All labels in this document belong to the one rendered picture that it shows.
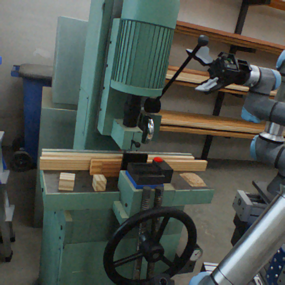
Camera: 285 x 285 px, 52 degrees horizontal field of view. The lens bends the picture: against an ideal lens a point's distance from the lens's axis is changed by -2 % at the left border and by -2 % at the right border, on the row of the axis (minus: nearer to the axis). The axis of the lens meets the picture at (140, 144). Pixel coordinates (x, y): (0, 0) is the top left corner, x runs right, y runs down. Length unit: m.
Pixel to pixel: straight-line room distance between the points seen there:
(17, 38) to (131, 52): 2.43
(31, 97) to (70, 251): 1.90
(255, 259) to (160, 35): 0.66
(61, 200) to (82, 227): 0.13
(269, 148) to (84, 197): 0.88
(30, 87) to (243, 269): 2.34
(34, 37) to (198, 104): 2.03
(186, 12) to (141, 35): 2.68
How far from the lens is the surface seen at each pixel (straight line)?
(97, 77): 1.17
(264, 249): 0.73
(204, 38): 0.96
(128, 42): 0.95
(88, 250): 1.07
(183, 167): 1.22
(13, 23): 3.29
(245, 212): 1.44
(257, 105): 1.12
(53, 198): 0.93
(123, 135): 1.01
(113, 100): 1.11
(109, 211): 0.99
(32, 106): 2.79
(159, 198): 0.89
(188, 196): 1.09
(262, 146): 1.47
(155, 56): 0.94
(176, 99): 3.68
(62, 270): 1.10
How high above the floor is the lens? 1.37
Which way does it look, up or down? 19 degrees down
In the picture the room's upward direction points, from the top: 11 degrees clockwise
